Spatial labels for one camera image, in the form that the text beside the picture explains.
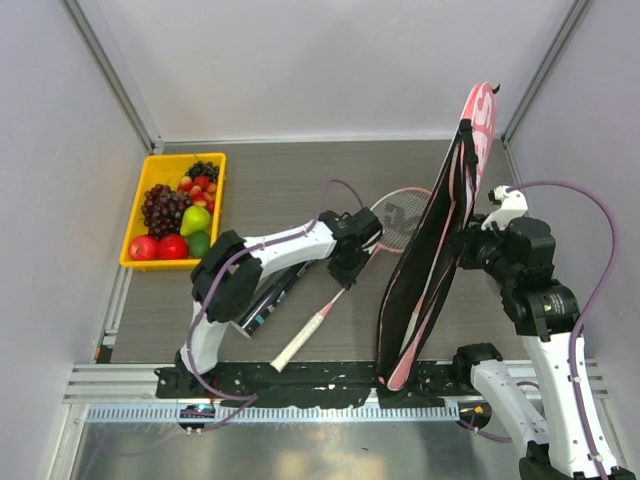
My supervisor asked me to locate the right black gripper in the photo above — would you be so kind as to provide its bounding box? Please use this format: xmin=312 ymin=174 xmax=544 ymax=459
xmin=446 ymin=213 xmax=521 ymax=286

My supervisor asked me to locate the pink badminton racket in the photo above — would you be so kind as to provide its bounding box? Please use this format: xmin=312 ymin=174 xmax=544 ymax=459
xmin=270 ymin=187 xmax=431 ymax=373

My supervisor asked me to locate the pink racket bag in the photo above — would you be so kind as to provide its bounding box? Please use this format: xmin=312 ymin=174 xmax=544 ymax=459
xmin=375 ymin=82 xmax=499 ymax=392

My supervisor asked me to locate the black shuttlecock tube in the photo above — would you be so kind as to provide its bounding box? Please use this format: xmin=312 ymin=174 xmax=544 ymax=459
xmin=233 ymin=261 xmax=315 ymax=338

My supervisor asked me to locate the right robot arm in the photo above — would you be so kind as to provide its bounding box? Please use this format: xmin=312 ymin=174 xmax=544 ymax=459
xmin=452 ymin=215 xmax=635 ymax=479

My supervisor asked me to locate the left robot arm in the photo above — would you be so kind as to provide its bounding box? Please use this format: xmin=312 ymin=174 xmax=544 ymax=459
xmin=178 ymin=207 xmax=383 ymax=398

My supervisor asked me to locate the green lime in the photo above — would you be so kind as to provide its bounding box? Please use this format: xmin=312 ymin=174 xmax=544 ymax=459
xmin=187 ymin=231 xmax=210 ymax=258

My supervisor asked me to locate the green pear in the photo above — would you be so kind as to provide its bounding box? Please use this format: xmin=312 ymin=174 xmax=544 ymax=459
xmin=180 ymin=205 xmax=211 ymax=236

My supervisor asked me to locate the black grape bunch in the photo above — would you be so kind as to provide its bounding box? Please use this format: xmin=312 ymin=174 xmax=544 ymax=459
xmin=185 ymin=161 xmax=220 ymax=183

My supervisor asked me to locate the right red apple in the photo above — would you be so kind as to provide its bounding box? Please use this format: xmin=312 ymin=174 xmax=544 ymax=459
xmin=158 ymin=234 xmax=189 ymax=261

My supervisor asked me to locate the red apple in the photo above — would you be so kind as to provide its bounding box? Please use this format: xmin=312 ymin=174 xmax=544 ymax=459
xmin=158 ymin=234 xmax=189 ymax=261
xmin=128 ymin=235 xmax=159 ymax=261

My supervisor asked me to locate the purple grape bunch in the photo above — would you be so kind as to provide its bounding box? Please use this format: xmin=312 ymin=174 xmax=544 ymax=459
xmin=141 ymin=184 xmax=193 ymax=240

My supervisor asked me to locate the left red apple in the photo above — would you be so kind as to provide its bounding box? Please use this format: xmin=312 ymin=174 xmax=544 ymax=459
xmin=128 ymin=235 xmax=159 ymax=261

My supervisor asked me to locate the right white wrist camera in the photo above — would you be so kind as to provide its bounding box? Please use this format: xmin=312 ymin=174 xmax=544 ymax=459
xmin=481 ymin=185 xmax=528 ymax=231

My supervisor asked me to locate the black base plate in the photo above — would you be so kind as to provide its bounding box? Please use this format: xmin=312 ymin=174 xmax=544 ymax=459
xmin=154 ymin=361 xmax=479 ymax=409

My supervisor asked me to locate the white cable duct strip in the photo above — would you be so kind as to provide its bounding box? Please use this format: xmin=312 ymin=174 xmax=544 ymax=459
xmin=85 ymin=402 xmax=459 ymax=424

